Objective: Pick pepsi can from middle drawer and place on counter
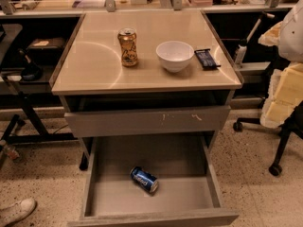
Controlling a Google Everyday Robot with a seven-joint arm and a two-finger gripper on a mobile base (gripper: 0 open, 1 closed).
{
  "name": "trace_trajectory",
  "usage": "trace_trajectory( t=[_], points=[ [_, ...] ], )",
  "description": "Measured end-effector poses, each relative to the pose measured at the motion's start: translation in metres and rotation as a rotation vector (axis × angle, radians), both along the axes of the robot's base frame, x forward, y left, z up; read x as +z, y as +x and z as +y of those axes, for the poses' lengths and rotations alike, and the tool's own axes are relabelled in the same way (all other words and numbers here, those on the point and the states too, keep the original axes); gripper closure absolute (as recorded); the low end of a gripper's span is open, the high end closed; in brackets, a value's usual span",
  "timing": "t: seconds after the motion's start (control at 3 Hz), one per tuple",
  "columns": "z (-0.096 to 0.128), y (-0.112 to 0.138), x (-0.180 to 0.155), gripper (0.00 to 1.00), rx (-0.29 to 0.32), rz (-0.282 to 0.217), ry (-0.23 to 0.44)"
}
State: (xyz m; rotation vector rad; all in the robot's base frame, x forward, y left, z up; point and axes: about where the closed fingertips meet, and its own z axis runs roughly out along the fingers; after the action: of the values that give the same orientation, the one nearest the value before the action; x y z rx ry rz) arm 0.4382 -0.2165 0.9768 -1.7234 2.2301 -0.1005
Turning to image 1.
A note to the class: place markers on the blue pepsi can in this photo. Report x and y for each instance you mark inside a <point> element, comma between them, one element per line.
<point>147,181</point>

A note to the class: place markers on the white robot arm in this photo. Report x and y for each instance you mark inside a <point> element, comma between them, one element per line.
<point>286,85</point>

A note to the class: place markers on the grey drawer cabinet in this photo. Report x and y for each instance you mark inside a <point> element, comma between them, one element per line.
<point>93,79</point>

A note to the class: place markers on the grey top drawer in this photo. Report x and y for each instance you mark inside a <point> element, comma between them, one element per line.
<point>151,121</point>

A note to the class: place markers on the gold soda can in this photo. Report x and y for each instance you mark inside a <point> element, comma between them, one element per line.
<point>127,40</point>

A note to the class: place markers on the grey open middle drawer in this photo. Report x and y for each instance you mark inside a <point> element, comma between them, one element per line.
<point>161,180</point>

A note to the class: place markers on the white bowl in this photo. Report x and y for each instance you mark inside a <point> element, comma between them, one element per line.
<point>174,56</point>

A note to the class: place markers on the dark blue snack bar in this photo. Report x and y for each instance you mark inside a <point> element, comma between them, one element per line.
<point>205,59</point>

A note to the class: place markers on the black box on shelf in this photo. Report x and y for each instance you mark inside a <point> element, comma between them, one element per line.
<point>52,47</point>

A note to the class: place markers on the dark round object on shelf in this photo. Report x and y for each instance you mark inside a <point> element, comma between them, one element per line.
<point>31,70</point>

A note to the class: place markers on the white sneaker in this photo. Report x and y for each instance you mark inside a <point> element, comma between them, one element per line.
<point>17,211</point>

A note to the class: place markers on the white handled tool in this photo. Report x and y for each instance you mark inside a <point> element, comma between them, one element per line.
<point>242,46</point>

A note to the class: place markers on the black desk frame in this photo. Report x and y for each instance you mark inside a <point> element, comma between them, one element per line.
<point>9,33</point>

